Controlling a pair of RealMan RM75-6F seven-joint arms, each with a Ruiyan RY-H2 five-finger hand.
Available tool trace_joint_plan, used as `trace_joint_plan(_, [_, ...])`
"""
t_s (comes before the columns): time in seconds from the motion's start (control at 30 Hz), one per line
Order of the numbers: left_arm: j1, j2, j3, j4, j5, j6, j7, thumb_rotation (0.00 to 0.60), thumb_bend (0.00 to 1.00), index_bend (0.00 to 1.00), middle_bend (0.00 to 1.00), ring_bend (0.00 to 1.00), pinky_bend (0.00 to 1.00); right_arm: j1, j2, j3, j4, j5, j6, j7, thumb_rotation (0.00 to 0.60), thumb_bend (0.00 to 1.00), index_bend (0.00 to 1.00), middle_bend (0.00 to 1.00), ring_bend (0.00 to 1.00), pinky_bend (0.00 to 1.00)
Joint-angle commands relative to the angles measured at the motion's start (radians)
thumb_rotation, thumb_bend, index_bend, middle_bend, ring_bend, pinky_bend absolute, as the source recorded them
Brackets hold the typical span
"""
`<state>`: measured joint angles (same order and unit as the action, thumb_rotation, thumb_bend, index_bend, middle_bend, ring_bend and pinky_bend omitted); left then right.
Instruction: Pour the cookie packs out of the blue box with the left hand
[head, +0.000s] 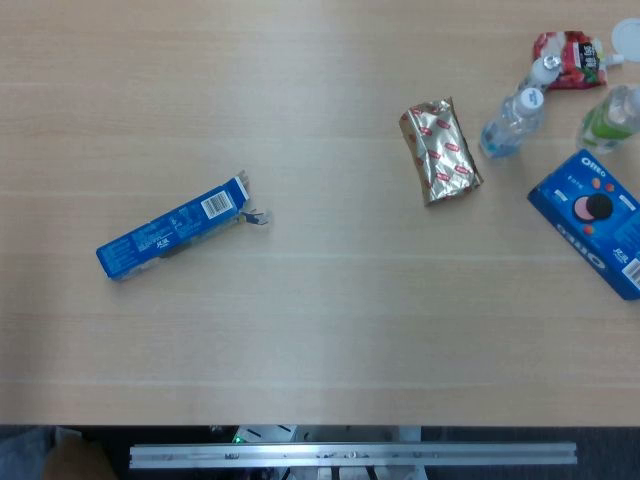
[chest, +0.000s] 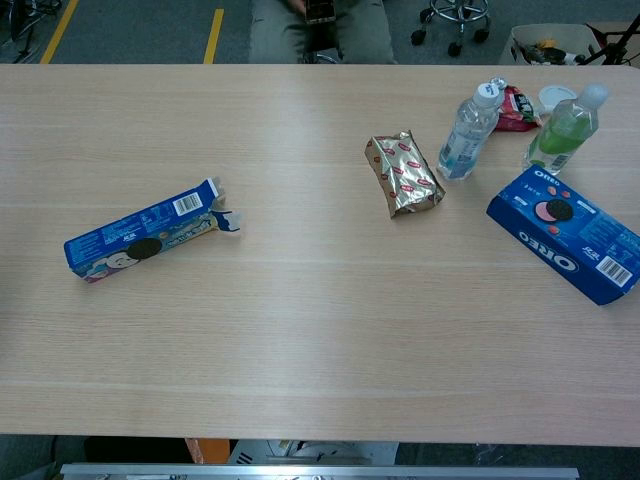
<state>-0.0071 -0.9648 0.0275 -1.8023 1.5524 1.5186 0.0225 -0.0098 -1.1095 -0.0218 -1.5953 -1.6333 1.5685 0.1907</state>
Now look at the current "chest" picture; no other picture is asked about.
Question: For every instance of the blue cookie box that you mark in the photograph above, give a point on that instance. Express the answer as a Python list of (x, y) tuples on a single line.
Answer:
[(125, 235)]

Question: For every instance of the wide blue Oreo box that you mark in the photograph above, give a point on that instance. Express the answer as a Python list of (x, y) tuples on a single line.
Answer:
[(560, 235)]

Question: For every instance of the cardboard box with items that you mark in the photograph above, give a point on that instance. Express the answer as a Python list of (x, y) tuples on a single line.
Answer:
[(520, 36)]

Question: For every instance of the gold foil snack packet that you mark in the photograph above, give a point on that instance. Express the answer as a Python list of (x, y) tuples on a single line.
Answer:
[(405, 175)]

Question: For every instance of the clear water bottle white cap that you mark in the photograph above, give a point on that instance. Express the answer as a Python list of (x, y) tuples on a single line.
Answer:
[(465, 140)]

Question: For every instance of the seated person in grey trousers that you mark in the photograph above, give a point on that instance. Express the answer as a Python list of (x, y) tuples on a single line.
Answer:
[(360, 35)]

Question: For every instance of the red snack pouch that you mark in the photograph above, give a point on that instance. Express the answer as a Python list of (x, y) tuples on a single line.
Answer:
[(517, 114)]

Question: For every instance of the orange panel under table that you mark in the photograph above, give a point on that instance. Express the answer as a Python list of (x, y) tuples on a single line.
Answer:
[(205, 450)]

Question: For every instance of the chrome stool base with castors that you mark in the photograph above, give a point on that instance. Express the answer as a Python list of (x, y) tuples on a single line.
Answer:
[(457, 12)]

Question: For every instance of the green drink bottle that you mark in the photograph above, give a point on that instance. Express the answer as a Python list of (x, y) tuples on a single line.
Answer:
[(565, 130)]

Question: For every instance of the white round lid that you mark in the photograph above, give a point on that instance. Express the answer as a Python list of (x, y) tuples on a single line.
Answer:
[(555, 97)]

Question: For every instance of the black tripod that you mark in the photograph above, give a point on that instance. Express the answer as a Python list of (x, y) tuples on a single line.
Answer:
[(622, 37)]

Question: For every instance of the aluminium rail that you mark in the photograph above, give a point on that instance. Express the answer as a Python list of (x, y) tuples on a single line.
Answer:
[(320, 472)]

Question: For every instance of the black metal frame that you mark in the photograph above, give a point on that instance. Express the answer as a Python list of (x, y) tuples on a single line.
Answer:
[(20, 25)]

